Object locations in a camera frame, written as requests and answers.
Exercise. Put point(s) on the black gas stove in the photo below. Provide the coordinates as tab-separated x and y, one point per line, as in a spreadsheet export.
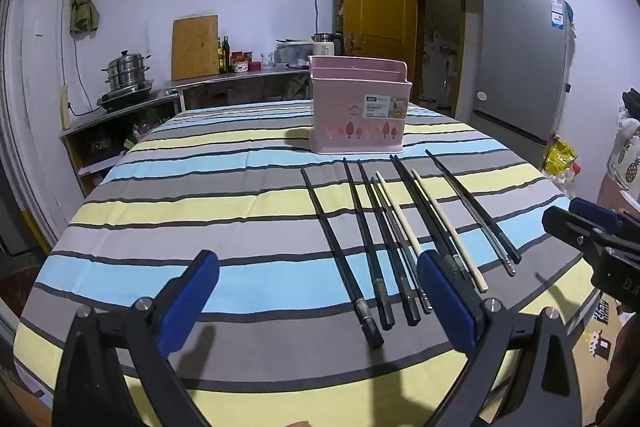
125	97

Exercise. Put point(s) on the steel steamer pot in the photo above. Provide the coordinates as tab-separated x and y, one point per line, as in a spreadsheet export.
126	69

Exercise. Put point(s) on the black garment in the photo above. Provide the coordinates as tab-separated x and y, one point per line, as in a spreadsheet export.
632	99

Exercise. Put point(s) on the white electric kettle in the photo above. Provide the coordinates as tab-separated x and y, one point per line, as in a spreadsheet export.
323	44

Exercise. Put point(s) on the wooden cutting board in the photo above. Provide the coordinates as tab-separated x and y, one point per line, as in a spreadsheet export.
195	49

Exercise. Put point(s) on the striped tablecloth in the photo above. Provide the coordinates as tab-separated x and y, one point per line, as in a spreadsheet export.
200	187

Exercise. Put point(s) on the pink plastic basket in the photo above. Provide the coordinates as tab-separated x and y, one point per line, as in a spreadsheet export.
350	107

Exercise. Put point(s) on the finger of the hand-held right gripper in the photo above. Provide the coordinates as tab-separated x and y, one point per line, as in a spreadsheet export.
565	224
597	214

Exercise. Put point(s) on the pineapple print bag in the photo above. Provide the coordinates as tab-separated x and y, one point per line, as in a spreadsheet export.
625	162

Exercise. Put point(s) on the grey refrigerator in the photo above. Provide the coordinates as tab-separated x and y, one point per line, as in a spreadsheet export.
520	57

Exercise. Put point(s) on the dark oil bottle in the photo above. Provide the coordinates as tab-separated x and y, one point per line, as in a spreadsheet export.
226	54
219	57

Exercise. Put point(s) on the white plastic container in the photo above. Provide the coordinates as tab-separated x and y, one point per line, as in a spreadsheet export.
292	53

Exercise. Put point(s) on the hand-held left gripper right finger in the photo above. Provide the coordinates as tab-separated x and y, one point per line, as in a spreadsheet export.
447	302

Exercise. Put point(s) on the black chopstick with grey end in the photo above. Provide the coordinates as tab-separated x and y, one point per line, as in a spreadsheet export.
340	257

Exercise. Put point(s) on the clear drinking glasses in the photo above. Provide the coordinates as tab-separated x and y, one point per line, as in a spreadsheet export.
267	61

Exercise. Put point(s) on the beige wooden chopstick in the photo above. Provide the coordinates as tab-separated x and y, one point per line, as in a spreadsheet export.
449	232
400	217

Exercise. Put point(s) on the yellow plastic bag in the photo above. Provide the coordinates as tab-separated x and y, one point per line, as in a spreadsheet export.
560	157

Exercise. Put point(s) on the red sauce jar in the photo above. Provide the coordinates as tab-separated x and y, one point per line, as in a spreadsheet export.
240	63

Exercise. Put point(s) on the low steel stove shelf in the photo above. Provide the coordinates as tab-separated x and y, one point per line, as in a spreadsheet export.
125	109

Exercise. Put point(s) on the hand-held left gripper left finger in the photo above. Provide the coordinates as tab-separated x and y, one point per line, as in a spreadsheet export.
192	302

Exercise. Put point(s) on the beige power strip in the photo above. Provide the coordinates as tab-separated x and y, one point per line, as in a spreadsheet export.
64	107

